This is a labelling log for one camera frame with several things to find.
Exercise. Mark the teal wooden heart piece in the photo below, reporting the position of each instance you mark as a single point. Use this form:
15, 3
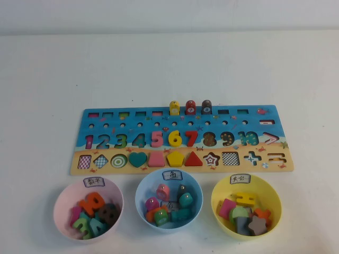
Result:
137, 159

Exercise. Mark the colourful wooden number puzzle board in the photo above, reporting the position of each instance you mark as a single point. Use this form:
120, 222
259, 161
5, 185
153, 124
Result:
180, 127

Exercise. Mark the yellow wooden pentagon piece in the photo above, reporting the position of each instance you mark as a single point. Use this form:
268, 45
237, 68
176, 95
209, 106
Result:
175, 159

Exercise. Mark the pink wooden trapezoid piece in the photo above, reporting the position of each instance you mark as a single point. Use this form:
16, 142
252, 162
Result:
156, 160

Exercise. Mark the red wooden triangle piece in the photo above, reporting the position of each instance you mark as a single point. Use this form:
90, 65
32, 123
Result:
194, 161

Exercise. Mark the paper label on blue bowl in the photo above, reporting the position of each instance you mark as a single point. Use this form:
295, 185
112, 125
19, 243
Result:
172, 175

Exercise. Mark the blue plastic bowl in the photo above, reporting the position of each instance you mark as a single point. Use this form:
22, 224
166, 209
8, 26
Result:
148, 185

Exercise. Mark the paper label on yellow bowl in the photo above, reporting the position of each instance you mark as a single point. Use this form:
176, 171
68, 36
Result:
240, 179

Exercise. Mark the paper label on pink bowl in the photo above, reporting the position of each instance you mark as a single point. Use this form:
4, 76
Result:
94, 182

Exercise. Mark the pink wooden square piece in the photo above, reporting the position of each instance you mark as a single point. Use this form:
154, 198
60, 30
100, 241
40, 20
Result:
225, 208

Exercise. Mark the green wooden round piece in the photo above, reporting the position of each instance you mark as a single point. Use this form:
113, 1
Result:
237, 212

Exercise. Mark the yellow plastic bowl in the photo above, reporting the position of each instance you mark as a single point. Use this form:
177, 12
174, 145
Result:
270, 195

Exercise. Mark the grey wooden block piece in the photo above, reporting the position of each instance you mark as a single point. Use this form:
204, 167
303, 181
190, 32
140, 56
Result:
242, 225

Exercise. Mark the pink plastic bowl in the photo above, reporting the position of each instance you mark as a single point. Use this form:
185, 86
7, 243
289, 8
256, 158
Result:
66, 195

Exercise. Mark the pink wooden number five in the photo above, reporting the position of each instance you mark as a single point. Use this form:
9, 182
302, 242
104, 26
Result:
158, 139

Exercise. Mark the yellow wooden fish number six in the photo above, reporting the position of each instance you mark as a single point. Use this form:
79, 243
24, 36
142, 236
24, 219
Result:
174, 109

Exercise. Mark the red wooden fish number seven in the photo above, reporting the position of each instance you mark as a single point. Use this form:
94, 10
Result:
190, 108

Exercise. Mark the brown wooden fish number eight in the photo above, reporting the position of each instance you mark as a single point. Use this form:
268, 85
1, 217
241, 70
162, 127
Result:
206, 108

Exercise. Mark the dark grey wooden fish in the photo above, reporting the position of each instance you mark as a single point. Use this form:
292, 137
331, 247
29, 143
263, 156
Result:
182, 190

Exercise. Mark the pink wooden fish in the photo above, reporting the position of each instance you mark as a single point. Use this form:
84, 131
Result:
162, 192

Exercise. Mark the teal green wooden fish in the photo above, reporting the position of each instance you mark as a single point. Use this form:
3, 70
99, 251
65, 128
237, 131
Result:
187, 200

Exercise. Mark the loose paper label slip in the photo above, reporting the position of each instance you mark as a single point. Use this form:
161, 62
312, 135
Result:
169, 205

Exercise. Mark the magenta wooden fish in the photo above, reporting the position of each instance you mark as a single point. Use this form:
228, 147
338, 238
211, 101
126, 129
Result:
151, 204

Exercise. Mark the orange wooden fish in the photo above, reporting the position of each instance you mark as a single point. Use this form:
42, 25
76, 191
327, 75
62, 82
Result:
151, 215

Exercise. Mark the yellow wooden equals sign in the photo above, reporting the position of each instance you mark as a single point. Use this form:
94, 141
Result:
246, 199

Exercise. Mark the orange wooden number ten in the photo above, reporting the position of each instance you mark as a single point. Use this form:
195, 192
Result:
91, 205

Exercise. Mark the teal wooden number two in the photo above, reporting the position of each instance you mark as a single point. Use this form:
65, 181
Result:
84, 215

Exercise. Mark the teal wooden number four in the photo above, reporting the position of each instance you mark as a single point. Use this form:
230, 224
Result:
96, 227

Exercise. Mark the orange wooden plus sign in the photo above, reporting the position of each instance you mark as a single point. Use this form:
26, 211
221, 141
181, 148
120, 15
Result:
262, 215

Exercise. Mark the pink wooden number one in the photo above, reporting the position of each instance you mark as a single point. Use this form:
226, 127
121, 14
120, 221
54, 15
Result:
75, 215

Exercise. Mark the green wooden number three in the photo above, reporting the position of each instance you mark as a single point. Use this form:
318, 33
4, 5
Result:
82, 228

